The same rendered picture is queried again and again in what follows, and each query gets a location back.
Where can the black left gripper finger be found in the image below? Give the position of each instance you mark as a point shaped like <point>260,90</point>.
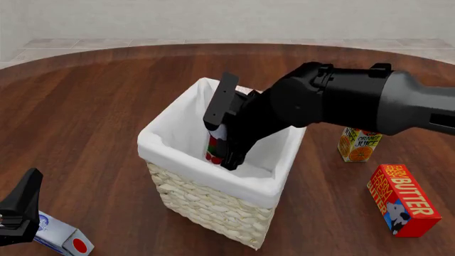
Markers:
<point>25,194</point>

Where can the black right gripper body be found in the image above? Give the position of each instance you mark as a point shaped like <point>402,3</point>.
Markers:
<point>249,120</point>

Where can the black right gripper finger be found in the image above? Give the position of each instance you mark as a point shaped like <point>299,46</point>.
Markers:
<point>234,157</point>

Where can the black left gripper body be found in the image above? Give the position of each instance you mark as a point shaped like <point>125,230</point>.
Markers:
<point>17,232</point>

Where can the tomato sauce tin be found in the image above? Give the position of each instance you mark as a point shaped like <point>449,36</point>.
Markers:
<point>212,149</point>

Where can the grey and black right robot arm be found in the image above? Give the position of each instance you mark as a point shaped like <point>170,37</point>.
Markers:
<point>355,98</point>

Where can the white wicker basket with liner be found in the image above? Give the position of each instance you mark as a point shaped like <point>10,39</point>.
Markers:
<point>213,202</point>

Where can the white box with red dot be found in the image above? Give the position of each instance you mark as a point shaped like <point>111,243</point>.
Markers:
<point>60,234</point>

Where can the orange juice carton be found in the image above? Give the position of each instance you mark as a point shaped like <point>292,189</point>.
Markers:
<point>360,149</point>

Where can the red butter box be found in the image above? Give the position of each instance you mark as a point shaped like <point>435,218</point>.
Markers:
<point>405,194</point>

